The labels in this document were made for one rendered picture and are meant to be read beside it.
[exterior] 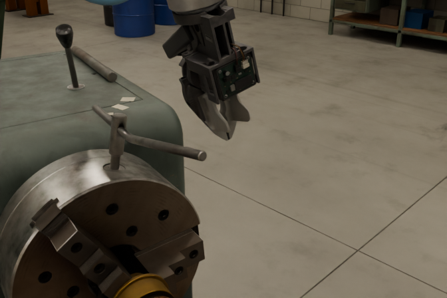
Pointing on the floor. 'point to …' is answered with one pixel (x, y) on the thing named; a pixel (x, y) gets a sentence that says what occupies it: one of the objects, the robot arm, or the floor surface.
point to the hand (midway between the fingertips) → (223, 130)
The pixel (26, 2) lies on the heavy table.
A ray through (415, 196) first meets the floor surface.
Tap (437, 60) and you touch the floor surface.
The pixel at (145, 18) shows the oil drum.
